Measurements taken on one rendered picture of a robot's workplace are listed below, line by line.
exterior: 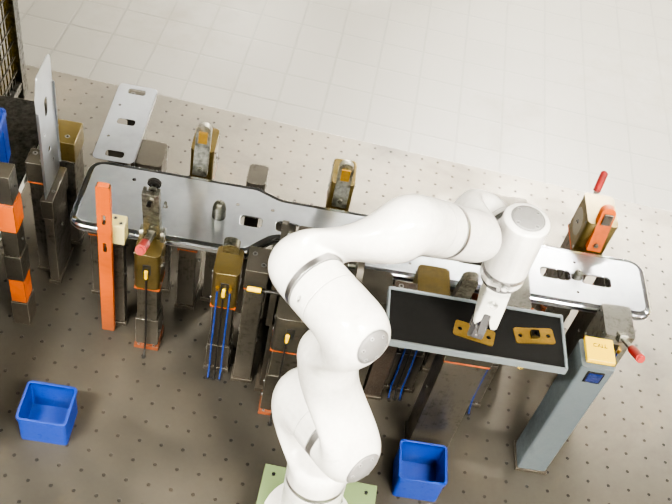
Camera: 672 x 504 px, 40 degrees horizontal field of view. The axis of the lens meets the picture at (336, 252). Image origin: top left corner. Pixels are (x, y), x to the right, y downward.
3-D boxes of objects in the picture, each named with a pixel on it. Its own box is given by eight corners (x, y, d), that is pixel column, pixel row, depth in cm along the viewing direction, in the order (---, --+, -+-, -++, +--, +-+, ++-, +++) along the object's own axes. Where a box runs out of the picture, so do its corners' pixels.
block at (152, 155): (169, 212, 255) (171, 136, 234) (160, 243, 247) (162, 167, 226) (142, 207, 254) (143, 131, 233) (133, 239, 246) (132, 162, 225)
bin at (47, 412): (80, 408, 211) (78, 387, 204) (68, 447, 204) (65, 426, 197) (31, 401, 210) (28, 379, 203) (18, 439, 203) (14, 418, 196)
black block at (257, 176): (260, 235, 255) (271, 159, 233) (255, 262, 248) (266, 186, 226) (241, 232, 254) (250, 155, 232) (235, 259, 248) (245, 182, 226)
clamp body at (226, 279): (233, 347, 229) (246, 249, 201) (226, 383, 222) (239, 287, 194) (207, 343, 228) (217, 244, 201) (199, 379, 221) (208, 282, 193)
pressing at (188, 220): (639, 255, 231) (641, 251, 230) (652, 326, 216) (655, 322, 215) (91, 160, 222) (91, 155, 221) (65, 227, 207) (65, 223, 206)
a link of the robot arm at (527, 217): (471, 255, 169) (504, 290, 165) (491, 205, 159) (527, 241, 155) (504, 239, 173) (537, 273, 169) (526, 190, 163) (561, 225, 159)
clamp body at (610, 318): (575, 392, 237) (631, 307, 210) (579, 433, 229) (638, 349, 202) (547, 388, 236) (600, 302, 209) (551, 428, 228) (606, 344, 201)
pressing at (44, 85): (61, 167, 218) (51, 50, 193) (47, 201, 210) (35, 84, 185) (59, 166, 218) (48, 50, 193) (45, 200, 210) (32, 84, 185)
